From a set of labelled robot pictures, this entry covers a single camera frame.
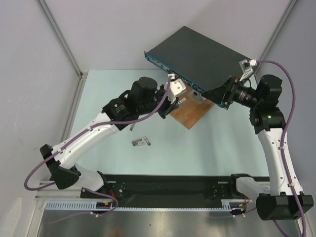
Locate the metal switch stand bracket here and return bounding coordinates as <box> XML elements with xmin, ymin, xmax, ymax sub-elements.
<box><xmin>189</xmin><ymin>90</ymin><xmax>205</xmax><ymax>104</ymax></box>

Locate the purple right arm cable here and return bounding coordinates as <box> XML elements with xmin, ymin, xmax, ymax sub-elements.
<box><xmin>232</xmin><ymin>59</ymin><xmax>308</xmax><ymax>237</ymax></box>

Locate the aluminium frame post left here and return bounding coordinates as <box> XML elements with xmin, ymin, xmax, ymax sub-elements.
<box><xmin>35</xmin><ymin>0</ymin><xmax>83</xmax><ymax>79</ymax></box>

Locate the aluminium frame post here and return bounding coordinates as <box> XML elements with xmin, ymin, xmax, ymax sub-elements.
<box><xmin>258</xmin><ymin>0</ymin><xmax>299</xmax><ymax>60</ymax></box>
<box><xmin>35</xmin><ymin>0</ymin><xmax>83</xmax><ymax>79</ymax></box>

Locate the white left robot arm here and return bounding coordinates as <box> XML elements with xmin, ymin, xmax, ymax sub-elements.
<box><xmin>40</xmin><ymin>74</ymin><xmax>186</xmax><ymax>198</ymax></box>

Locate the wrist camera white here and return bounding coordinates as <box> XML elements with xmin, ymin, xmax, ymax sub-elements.
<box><xmin>239</xmin><ymin>59</ymin><xmax>257</xmax><ymax>80</ymax></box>
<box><xmin>164</xmin><ymin>74</ymin><xmax>186</xmax><ymax>104</ymax></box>

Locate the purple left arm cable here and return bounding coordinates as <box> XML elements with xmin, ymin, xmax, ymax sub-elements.
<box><xmin>24</xmin><ymin>75</ymin><xmax>173</xmax><ymax>224</ymax></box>

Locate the SFP module blue latch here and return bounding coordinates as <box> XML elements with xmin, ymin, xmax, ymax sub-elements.
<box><xmin>133</xmin><ymin>142</ymin><xmax>146</xmax><ymax>147</ymax></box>

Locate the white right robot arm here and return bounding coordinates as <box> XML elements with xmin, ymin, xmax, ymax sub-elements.
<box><xmin>202</xmin><ymin>75</ymin><xmax>314</xmax><ymax>221</ymax></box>

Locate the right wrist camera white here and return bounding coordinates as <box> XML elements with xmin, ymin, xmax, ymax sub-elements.
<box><xmin>239</xmin><ymin>59</ymin><xmax>257</xmax><ymax>80</ymax></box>

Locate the silver SFP module on pair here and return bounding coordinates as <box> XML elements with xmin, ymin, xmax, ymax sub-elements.
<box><xmin>132</xmin><ymin>138</ymin><xmax>143</xmax><ymax>144</ymax></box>

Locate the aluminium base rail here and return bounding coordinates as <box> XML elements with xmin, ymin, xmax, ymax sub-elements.
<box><xmin>35</xmin><ymin>184</ymin><xmax>81</xmax><ymax>200</ymax></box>

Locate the grey slotted cable duct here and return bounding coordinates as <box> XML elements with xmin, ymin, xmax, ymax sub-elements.
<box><xmin>45</xmin><ymin>200</ymin><xmax>247</xmax><ymax>211</ymax></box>

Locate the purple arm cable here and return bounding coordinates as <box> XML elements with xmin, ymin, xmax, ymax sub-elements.
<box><xmin>232</xmin><ymin>59</ymin><xmax>308</xmax><ymax>237</ymax></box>
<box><xmin>24</xmin><ymin>75</ymin><xmax>173</xmax><ymax>224</ymax></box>

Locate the wooden base board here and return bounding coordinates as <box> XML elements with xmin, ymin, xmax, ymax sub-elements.
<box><xmin>170</xmin><ymin>90</ymin><xmax>215</xmax><ymax>130</ymax></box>

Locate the black blue network switch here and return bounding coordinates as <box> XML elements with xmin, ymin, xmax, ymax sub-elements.
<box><xmin>145</xmin><ymin>26</ymin><xmax>258</xmax><ymax>109</ymax></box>

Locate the aluminium frame post right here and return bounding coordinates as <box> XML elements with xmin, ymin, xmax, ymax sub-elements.
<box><xmin>258</xmin><ymin>0</ymin><xmax>299</xmax><ymax>60</ymax></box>

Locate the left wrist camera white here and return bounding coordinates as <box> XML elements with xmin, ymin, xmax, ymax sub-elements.
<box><xmin>164</xmin><ymin>74</ymin><xmax>186</xmax><ymax>104</ymax></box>

